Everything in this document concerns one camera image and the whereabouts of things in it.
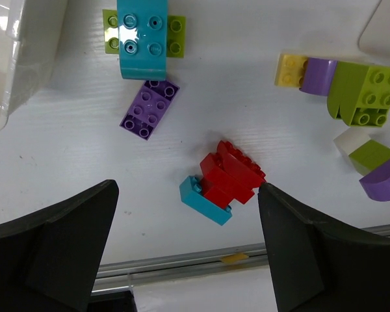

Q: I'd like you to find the teal lego brick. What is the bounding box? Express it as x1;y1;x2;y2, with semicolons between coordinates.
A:
179;175;232;226

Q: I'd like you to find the white lego brick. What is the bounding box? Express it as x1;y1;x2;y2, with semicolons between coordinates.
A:
333;127;371;163

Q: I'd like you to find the left white plastic container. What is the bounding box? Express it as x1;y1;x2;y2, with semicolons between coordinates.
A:
0;0;68;130

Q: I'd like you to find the large teal curved lego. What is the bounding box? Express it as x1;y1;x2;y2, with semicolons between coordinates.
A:
116;0;168;81

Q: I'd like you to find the right white plastic container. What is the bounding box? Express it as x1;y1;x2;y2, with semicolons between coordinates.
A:
358;0;390;61

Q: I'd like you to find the pale yellow lego plate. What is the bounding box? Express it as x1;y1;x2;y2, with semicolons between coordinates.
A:
274;53;309;88

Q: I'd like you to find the purple curved lego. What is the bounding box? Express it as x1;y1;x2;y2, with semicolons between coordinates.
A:
300;57;338;96

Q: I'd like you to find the lime green lego brick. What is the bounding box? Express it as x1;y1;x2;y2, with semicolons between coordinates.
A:
327;61;390;127

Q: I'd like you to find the lime green lego plate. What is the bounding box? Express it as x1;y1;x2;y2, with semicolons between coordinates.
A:
102;9;186;59

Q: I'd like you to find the purple rounded lego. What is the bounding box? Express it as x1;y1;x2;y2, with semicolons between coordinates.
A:
359;159;390;202

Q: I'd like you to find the purple lego plate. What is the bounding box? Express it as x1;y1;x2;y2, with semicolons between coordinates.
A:
120;80;180;140

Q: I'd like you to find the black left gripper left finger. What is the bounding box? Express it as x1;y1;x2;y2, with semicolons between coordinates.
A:
0;179;119;311

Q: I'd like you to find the red lego cluster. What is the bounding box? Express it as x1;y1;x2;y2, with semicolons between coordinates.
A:
200;140;265;209

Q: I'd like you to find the white plastic container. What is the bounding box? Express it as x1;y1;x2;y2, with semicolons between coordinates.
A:
358;0;390;61
0;0;68;130

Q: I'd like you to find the small lime green lego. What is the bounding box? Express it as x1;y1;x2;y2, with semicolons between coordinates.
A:
348;139;390;176

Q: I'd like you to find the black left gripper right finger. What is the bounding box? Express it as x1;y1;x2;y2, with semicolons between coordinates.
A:
258;183;390;311

